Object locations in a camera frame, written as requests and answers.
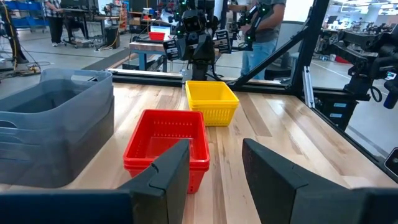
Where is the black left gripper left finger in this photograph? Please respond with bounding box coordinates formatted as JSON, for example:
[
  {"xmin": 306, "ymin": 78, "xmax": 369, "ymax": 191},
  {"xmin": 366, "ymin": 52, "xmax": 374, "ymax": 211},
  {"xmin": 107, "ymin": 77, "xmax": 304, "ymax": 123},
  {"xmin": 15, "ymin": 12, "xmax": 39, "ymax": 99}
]
[{"xmin": 118, "ymin": 139, "xmax": 191, "ymax": 224}]

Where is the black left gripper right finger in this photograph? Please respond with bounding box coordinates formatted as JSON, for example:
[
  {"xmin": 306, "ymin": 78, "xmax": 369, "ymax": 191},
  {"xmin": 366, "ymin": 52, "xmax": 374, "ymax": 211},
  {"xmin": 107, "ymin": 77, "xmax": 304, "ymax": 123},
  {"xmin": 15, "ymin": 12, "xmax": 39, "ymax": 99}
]
[{"xmin": 242, "ymin": 138, "xmax": 356, "ymax": 224}]

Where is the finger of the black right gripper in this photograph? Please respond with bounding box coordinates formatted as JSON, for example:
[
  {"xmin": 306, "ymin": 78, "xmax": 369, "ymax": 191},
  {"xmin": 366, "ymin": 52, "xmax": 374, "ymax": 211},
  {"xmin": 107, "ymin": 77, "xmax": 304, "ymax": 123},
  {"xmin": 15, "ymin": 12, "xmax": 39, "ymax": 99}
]
[
  {"xmin": 214, "ymin": 29, "xmax": 233, "ymax": 54},
  {"xmin": 162, "ymin": 39, "xmax": 180, "ymax": 62}
]

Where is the yellow slotted plastic basket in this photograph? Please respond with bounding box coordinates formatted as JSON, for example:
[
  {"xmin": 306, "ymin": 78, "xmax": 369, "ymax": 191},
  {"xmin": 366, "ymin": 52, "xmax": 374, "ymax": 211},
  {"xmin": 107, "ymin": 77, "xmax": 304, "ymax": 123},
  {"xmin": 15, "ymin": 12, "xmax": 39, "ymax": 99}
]
[
  {"xmin": 189, "ymin": 105, "xmax": 239, "ymax": 128},
  {"xmin": 185, "ymin": 80, "xmax": 240, "ymax": 109}
]

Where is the red slotted plastic basket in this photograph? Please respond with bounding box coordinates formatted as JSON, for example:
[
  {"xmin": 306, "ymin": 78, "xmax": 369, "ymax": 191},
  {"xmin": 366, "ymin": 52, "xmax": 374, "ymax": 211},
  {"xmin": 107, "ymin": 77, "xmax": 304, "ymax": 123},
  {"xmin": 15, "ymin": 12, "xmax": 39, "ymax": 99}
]
[
  {"xmin": 123, "ymin": 163, "xmax": 210, "ymax": 195},
  {"xmin": 123, "ymin": 109, "xmax": 211, "ymax": 171}
]

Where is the blue storage bin shelf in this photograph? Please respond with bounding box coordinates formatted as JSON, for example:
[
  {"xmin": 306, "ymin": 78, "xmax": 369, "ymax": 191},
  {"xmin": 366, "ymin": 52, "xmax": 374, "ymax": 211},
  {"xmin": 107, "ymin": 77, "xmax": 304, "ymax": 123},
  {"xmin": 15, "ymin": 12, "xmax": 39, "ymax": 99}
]
[{"xmin": 4, "ymin": 0, "xmax": 48, "ymax": 32}]

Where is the small red tray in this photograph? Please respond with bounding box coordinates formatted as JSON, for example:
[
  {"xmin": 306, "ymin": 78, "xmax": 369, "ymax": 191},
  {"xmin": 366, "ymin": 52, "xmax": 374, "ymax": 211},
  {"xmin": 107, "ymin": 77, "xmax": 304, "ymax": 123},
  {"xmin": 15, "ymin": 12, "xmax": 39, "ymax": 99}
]
[{"xmin": 148, "ymin": 31, "xmax": 167, "ymax": 42}]

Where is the open laptop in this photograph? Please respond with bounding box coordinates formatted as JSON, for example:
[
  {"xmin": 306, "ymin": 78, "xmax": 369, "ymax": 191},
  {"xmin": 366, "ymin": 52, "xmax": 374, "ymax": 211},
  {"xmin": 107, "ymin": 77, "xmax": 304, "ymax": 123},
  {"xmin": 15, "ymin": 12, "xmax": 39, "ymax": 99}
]
[{"xmin": 136, "ymin": 24, "xmax": 172, "ymax": 43}]

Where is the workbench with blue legs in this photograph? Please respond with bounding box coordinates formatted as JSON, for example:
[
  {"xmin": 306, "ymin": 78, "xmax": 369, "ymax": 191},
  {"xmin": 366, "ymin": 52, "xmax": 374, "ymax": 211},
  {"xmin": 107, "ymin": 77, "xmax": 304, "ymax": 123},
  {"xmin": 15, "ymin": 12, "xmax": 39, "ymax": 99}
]
[{"xmin": 128, "ymin": 39, "xmax": 187, "ymax": 73}]

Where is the person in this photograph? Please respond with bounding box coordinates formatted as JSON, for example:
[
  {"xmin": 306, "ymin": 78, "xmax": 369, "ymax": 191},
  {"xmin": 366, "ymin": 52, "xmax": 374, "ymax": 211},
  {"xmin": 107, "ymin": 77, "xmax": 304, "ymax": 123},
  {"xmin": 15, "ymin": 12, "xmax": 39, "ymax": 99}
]
[
  {"xmin": 43, "ymin": 0, "xmax": 65, "ymax": 48},
  {"xmin": 239, "ymin": 0, "xmax": 287, "ymax": 80}
]

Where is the black floor box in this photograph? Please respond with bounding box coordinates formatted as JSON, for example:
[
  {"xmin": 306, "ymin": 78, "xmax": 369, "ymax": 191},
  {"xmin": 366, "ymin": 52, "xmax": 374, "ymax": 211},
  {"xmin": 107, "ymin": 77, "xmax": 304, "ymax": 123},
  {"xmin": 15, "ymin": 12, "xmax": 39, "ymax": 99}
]
[{"xmin": 104, "ymin": 26, "xmax": 121, "ymax": 50}]

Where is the black labelled control box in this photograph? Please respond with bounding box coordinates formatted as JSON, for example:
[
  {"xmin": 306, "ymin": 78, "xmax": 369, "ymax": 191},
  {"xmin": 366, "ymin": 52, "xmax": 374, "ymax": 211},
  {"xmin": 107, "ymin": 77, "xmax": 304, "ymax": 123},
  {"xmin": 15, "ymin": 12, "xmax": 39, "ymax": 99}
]
[{"xmin": 313, "ymin": 92, "xmax": 359, "ymax": 131}]

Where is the grey plastic storage bin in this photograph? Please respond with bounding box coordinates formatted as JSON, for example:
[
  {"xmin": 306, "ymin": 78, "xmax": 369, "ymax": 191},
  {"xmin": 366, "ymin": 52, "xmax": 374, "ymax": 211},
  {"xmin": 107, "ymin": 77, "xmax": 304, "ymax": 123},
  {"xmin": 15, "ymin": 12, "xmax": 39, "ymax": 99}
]
[
  {"xmin": 0, "ymin": 68, "xmax": 114, "ymax": 131},
  {"xmin": 0, "ymin": 99, "xmax": 115, "ymax": 189}
]

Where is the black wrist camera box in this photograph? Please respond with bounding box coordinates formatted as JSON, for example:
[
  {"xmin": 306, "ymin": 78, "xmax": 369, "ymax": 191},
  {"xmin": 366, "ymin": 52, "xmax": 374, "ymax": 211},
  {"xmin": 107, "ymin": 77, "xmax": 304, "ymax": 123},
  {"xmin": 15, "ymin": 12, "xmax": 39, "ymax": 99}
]
[{"xmin": 181, "ymin": 9, "xmax": 206, "ymax": 34}]

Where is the black table edge rail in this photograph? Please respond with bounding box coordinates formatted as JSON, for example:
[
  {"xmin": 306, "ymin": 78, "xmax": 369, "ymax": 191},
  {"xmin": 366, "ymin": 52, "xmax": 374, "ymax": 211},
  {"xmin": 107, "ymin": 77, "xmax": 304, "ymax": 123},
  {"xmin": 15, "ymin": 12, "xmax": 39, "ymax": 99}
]
[{"xmin": 107, "ymin": 68, "xmax": 295, "ymax": 95}]

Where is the black diagonal frame brace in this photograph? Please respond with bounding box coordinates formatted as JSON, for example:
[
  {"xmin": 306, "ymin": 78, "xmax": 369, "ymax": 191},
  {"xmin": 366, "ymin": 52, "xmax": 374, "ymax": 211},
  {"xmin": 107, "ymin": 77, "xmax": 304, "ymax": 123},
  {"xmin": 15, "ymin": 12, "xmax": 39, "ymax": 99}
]
[{"xmin": 229, "ymin": 28, "xmax": 307, "ymax": 91}]

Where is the black upright frame post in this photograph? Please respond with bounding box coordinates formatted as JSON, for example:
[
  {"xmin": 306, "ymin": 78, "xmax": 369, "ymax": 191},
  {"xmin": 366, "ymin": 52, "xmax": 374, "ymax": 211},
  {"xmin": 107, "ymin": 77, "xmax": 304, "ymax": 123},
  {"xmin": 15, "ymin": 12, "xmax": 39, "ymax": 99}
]
[{"xmin": 291, "ymin": 0, "xmax": 330, "ymax": 94}]

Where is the silver aluminium bracket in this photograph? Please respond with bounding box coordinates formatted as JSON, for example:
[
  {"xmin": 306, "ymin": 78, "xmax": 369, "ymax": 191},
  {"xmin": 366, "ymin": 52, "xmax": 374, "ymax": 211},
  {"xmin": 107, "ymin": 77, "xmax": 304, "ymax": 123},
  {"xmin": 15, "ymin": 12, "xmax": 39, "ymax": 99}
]
[{"xmin": 302, "ymin": 65, "xmax": 315, "ymax": 109}]

